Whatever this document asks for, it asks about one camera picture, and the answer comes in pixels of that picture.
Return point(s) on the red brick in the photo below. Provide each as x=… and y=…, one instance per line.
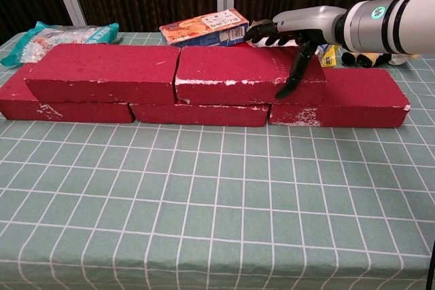
x=363, y=98
x=13, y=108
x=234, y=66
x=102, y=66
x=200, y=115

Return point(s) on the red brick front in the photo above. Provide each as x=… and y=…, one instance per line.
x=234, y=66

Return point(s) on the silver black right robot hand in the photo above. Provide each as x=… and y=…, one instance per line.
x=306, y=20

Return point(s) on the black white plush doll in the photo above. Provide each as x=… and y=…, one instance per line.
x=367, y=59

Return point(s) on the green white grid tablecloth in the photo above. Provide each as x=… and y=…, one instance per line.
x=204, y=201

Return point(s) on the teal white snack bag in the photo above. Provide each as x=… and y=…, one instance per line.
x=51, y=40

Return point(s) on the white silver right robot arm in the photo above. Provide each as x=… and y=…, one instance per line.
x=391, y=25

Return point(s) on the orange blue biscuit box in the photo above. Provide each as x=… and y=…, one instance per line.
x=200, y=28

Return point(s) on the silver white yellow package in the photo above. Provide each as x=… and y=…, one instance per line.
x=328, y=55

